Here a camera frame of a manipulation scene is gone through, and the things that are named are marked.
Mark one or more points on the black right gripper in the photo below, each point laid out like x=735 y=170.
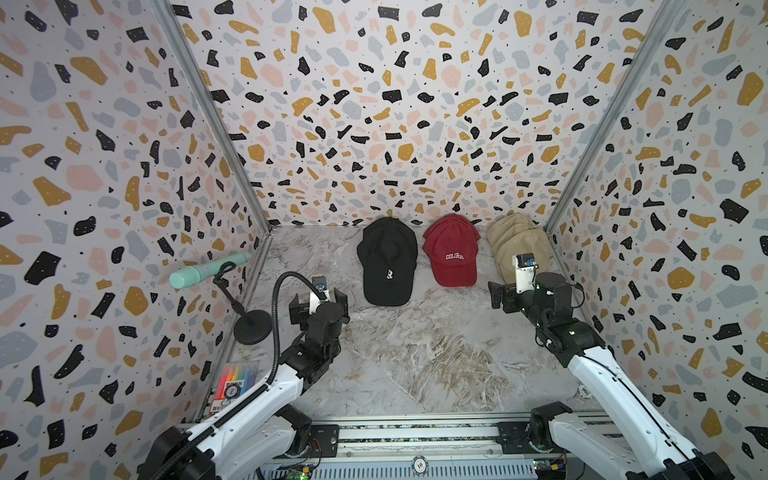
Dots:
x=502 y=294

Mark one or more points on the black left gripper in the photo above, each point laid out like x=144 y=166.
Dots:
x=301 y=315

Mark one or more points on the beige cap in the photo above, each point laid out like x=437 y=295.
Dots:
x=532 y=241
x=508 y=225

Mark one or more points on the red cap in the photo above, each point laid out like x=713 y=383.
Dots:
x=451 y=245

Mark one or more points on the black cap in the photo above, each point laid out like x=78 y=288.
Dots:
x=388 y=253

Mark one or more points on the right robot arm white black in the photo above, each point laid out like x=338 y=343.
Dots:
x=655 y=449

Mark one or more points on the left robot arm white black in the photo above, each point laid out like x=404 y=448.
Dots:
x=261 y=424

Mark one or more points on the mint green microphone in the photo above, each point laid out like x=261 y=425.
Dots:
x=193 y=275

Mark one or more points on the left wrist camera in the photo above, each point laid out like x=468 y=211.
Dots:
x=320 y=294

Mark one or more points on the colourful box by left wall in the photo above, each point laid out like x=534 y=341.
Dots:
x=233 y=382

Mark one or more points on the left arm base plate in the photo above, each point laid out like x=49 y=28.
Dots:
x=315 y=441

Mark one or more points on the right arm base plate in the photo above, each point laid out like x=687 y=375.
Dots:
x=516 y=438

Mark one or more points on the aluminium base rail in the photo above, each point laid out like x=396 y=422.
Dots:
x=433 y=448

